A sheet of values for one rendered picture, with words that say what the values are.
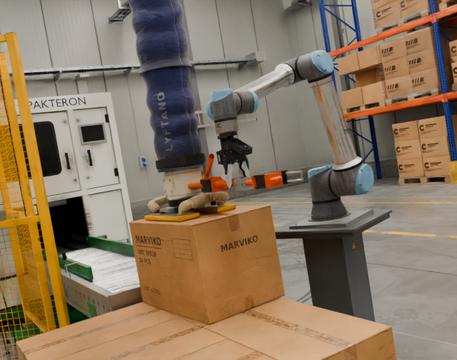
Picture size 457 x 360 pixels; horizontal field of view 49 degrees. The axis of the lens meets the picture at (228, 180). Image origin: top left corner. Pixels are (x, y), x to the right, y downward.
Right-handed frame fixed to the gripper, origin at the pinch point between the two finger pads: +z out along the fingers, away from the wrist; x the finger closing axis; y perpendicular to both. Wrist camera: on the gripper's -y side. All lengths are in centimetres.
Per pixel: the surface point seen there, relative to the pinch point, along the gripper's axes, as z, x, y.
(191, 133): -23.6, -0.9, 32.1
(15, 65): -84, 39, 153
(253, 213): 14.2, -11.6, 10.6
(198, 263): 28.0, 18.2, 9.9
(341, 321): 53, -12, -32
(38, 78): -234, -181, 953
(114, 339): 53, 49, 33
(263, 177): -1.9, 3.0, -20.1
